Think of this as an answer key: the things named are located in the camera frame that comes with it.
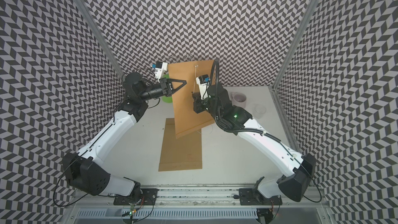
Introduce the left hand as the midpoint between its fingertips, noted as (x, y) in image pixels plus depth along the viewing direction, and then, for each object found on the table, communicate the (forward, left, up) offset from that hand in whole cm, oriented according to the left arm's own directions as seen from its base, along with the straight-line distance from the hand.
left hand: (186, 84), depth 63 cm
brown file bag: (-13, +4, -41) cm, 43 cm away
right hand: (-1, -3, -7) cm, 8 cm away
